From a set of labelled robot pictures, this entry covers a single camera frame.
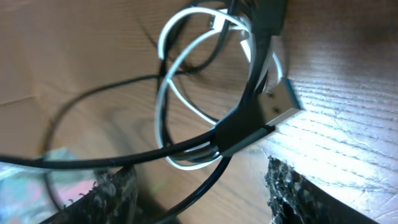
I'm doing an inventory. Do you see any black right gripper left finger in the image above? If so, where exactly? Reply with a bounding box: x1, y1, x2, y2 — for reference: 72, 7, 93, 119
43, 166, 138, 224

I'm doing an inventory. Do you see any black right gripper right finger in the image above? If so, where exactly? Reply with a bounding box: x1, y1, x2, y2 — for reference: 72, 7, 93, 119
265, 156, 376, 224

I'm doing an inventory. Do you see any thick black usb cable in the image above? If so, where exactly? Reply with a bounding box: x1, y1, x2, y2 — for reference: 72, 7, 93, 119
0, 0, 303, 224

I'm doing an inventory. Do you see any white usb cable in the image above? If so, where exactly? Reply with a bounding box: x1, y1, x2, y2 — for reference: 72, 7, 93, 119
154, 6, 284, 171

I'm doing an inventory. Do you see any thin black usb cable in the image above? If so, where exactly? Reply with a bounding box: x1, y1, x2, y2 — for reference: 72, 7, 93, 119
39, 0, 237, 212

